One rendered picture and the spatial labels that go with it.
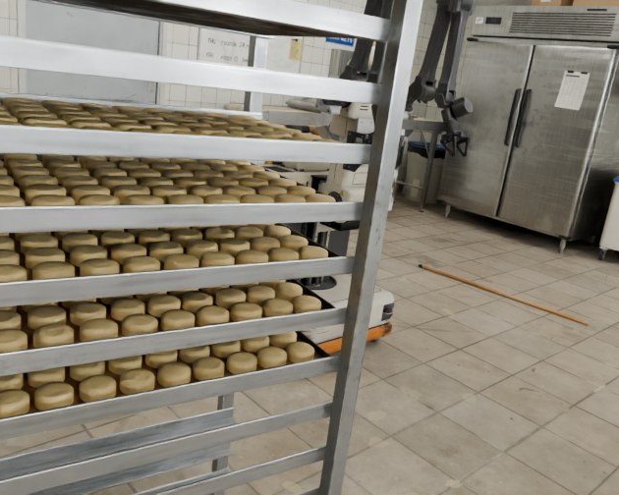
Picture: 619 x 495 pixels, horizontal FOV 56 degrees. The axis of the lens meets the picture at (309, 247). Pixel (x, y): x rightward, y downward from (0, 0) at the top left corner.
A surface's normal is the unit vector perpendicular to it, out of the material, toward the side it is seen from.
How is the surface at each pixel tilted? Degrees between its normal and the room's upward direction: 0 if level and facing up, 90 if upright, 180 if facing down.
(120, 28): 90
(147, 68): 90
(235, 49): 90
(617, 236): 92
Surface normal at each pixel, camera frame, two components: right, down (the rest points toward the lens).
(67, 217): 0.53, 0.31
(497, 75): -0.74, 0.11
